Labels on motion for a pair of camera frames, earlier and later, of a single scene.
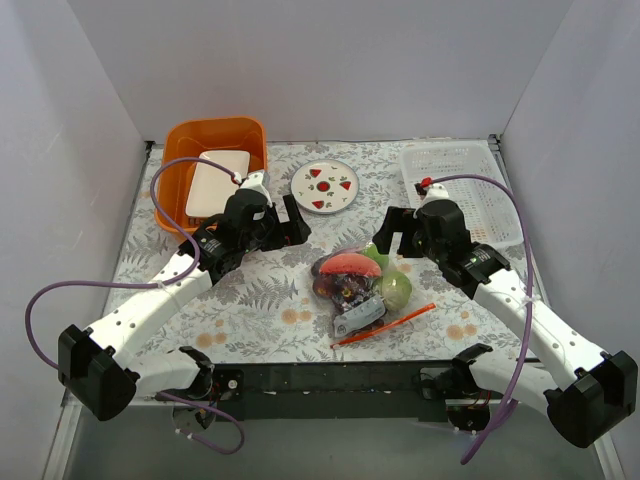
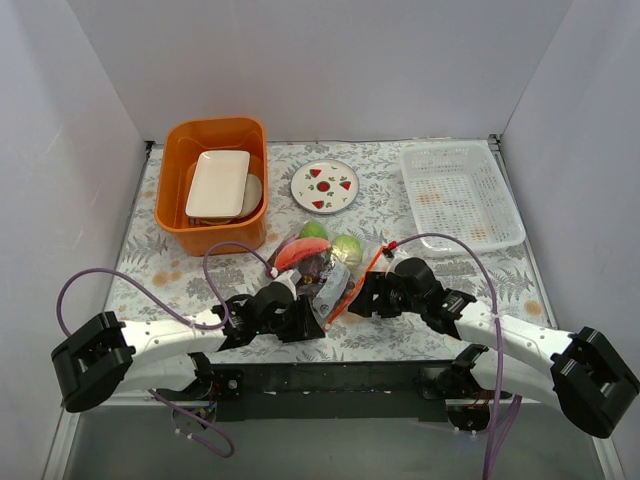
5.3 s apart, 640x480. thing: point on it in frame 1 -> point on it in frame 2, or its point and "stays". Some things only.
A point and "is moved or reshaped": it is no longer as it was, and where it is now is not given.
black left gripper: x=282 y=232 -> x=298 y=320
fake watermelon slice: x=350 y=263 -> x=298 y=248
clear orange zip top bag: x=367 y=291 is moved or reshaped
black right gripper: x=401 y=236 -> x=373 y=293
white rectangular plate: x=212 y=185 stays
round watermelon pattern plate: x=325 y=186 stays
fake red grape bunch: x=341 y=290 -> x=314 y=272
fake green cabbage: x=396 y=290 is moved or reshaped
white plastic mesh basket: x=488 y=209 stays
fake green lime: x=382 y=259 -> x=313 y=229
